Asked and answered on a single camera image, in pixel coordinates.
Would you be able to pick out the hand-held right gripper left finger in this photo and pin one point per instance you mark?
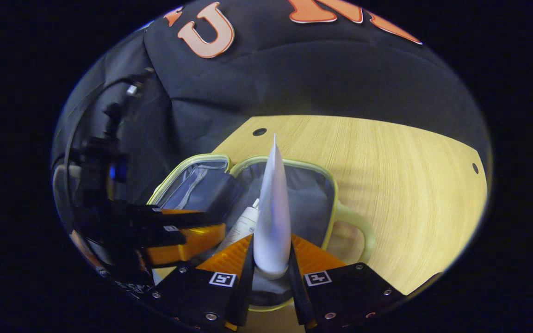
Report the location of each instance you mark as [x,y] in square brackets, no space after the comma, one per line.
[245,296]

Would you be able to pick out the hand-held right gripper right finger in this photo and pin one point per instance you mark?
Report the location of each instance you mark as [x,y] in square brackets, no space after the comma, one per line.
[296,296]

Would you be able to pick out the small white bottle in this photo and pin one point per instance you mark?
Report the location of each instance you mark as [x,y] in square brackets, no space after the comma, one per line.
[243,224]

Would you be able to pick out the black backdrop cloth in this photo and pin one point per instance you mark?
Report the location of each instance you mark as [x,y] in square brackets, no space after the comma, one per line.
[317,78]

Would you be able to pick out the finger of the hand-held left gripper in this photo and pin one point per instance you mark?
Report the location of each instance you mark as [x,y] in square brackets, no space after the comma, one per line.
[188,243]
[164,218]

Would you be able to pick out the pale yellow suitcase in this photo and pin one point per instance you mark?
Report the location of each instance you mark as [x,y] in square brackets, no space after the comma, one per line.
[310,199]

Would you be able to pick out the white squeeze tube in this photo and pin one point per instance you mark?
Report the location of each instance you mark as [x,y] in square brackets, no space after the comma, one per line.
[273,222]

